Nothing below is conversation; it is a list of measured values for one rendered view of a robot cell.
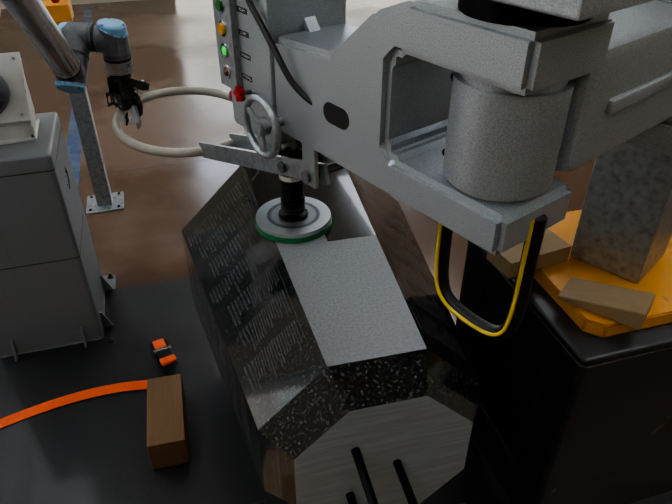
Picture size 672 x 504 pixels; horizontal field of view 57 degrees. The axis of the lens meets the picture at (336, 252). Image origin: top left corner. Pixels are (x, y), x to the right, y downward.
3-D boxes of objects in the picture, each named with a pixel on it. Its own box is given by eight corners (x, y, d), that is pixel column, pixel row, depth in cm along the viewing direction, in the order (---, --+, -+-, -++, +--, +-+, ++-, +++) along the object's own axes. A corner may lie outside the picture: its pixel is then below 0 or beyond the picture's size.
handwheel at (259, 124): (311, 158, 143) (310, 96, 134) (275, 170, 138) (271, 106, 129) (276, 137, 153) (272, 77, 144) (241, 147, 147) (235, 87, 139)
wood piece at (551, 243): (543, 242, 176) (546, 227, 173) (567, 260, 168) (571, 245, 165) (485, 258, 169) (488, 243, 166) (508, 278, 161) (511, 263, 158)
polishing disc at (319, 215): (242, 228, 171) (241, 224, 170) (277, 193, 187) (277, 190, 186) (311, 245, 164) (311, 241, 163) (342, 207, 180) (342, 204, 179)
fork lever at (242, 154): (377, 166, 151) (374, 146, 150) (314, 189, 142) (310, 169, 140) (244, 144, 205) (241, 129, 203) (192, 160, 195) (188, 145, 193)
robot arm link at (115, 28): (99, 15, 201) (129, 17, 202) (106, 52, 209) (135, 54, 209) (89, 25, 194) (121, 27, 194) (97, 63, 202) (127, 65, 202)
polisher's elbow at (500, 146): (485, 145, 120) (501, 44, 109) (572, 181, 108) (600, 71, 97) (418, 174, 110) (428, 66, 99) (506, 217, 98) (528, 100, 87)
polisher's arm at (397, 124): (555, 268, 119) (624, 1, 91) (475, 316, 107) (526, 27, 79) (326, 140, 166) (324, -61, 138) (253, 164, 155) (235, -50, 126)
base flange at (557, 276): (629, 211, 198) (634, 197, 195) (753, 305, 159) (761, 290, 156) (492, 234, 186) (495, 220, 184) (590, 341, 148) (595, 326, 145)
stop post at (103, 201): (123, 192, 356) (79, -6, 294) (124, 209, 341) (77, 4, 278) (87, 197, 352) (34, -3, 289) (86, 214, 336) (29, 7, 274)
